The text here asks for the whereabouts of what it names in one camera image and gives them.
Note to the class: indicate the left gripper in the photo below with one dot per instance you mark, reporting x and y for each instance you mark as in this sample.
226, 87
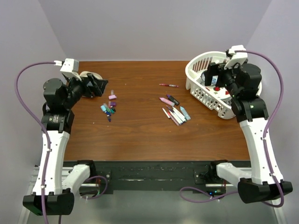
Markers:
96, 89

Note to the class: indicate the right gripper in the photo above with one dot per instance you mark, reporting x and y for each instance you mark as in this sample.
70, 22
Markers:
214, 69

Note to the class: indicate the light blue highlighter cap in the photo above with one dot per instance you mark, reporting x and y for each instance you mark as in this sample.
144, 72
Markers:
103, 108

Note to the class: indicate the red pen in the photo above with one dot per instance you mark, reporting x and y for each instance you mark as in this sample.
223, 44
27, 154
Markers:
169, 85

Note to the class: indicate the light blue highlighter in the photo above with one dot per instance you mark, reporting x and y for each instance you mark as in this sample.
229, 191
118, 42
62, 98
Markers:
184, 112

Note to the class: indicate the purple black highlighter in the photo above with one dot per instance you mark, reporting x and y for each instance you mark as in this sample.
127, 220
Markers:
172, 99

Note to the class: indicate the teal capped white marker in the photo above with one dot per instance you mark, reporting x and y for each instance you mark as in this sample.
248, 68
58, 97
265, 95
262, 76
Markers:
182, 117

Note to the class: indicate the pink highlighter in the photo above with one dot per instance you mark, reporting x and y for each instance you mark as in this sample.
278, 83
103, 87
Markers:
166, 101

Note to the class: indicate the pink clear pen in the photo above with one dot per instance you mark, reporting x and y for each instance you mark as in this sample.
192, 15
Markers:
173, 118

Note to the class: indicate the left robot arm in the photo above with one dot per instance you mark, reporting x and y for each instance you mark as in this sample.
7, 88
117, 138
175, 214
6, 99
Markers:
52, 195

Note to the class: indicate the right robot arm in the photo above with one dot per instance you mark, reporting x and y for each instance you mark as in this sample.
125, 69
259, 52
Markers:
265, 182

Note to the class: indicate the blue white bowl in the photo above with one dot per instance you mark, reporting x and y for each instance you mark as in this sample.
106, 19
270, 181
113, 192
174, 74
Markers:
213, 82

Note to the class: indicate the cream swirl plate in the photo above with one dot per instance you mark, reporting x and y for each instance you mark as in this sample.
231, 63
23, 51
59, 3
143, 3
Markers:
84, 76

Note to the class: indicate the white fruit pattern plate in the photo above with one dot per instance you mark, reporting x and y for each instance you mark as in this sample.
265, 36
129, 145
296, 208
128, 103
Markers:
218, 92

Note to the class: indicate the white laundry basket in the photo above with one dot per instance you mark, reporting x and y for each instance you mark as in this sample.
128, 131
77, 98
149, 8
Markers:
246, 105

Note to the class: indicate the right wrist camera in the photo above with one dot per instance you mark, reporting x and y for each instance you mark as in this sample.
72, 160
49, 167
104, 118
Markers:
236, 54

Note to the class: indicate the aluminium rail frame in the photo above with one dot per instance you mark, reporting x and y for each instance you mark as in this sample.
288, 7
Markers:
168, 207

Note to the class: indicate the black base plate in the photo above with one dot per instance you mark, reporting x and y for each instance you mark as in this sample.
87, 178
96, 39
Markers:
153, 176

